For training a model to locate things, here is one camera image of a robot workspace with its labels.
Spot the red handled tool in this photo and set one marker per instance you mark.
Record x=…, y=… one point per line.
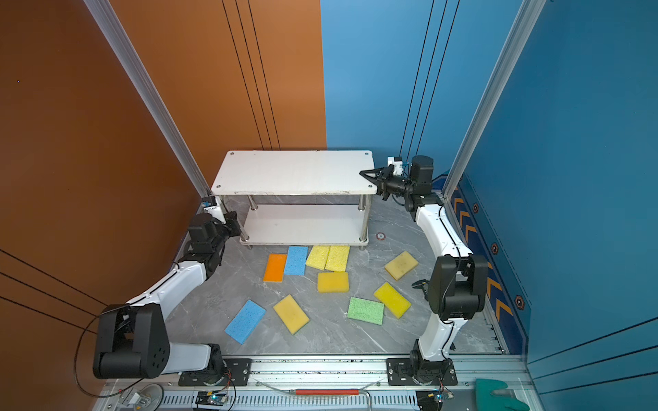
x=326, y=392

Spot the right circuit board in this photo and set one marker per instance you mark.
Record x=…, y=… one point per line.
x=439, y=397

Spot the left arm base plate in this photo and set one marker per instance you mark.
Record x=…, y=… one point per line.
x=236, y=372

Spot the tan yellow sponge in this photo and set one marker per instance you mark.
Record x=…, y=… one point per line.
x=401, y=265

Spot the small blue sponge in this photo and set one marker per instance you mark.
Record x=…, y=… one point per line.
x=295, y=264

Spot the orange sponge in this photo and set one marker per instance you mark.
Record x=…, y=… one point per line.
x=274, y=272

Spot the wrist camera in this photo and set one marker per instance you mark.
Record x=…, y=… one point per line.
x=212, y=205
x=396, y=164

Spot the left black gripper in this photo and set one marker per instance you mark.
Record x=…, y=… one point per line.
x=232, y=223

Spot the left aluminium frame post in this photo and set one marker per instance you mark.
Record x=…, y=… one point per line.
x=116, y=36

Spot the green sponge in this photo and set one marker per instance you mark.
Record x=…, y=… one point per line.
x=366, y=311

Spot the dark yellow sponge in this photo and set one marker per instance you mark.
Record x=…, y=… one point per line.
x=291, y=314

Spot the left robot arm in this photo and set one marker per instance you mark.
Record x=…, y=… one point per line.
x=132, y=339

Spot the white two-tier shelf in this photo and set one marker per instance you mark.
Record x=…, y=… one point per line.
x=300, y=198

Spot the light yellow sponge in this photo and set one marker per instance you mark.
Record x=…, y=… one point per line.
x=318, y=257
x=337, y=258

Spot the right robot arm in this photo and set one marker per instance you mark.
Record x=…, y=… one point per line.
x=456, y=290

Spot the circuit board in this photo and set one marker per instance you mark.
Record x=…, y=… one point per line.
x=439, y=397
x=212, y=400

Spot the right aluminium frame post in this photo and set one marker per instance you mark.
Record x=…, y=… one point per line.
x=516, y=40

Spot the thick yellow sponge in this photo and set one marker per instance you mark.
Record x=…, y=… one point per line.
x=333, y=282

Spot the aluminium frame post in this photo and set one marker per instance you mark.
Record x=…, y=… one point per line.
x=516, y=40
x=116, y=36

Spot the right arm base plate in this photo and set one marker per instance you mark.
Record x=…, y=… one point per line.
x=402, y=371

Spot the left circuit board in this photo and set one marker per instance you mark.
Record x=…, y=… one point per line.
x=212, y=400

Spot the green glove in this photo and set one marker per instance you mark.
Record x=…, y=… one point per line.
x=488, y=397

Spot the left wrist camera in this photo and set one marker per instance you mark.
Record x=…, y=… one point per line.
x=212, y=205

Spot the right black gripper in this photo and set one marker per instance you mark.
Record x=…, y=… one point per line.
x=384, y=186

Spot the large blue sponge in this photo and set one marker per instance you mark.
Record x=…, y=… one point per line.
x=245, y=322

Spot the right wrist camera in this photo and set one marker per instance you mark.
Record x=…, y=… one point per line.
x=396, y=164

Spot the yellow black caliper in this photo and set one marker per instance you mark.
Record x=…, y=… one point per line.
x=419, y=283

